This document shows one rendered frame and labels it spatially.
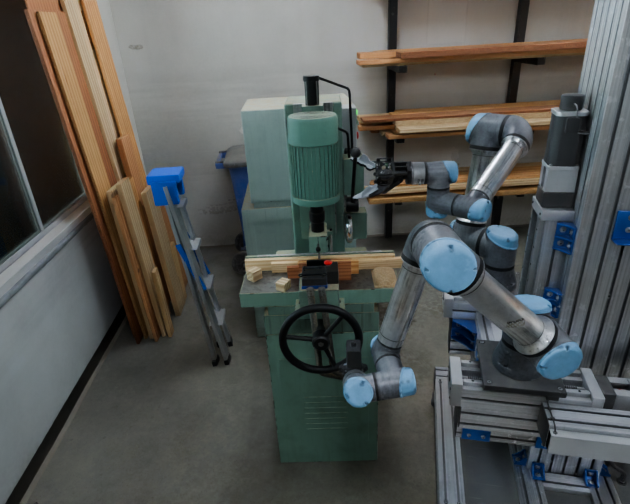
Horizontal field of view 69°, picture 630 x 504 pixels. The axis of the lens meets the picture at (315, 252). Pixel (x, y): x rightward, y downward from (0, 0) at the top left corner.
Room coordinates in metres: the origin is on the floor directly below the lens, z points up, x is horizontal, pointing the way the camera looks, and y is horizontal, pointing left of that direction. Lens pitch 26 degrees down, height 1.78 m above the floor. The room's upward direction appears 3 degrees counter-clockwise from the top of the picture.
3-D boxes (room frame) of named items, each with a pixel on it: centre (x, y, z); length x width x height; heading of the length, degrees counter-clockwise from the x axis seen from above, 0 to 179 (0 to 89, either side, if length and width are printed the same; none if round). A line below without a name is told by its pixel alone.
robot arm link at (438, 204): (1.49, -0.44, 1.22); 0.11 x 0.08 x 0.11; 44
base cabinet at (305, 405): (1.75, -0.02, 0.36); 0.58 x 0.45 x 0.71; 178
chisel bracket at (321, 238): (1.65, -0.02, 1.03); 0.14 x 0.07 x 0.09; 178
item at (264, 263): (1.65, -0.02, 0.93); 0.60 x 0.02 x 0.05; 88
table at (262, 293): (1.52, -0.01, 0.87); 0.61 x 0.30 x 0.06; 88
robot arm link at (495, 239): (1.59, -0.71, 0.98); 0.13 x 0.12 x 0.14; 44
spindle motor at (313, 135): (1.63, -0.02, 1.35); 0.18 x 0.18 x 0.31
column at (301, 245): (1.92, -0.02, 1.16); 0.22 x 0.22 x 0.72; 88
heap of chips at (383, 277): (1.54, -0.26, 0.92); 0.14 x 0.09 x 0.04; 178
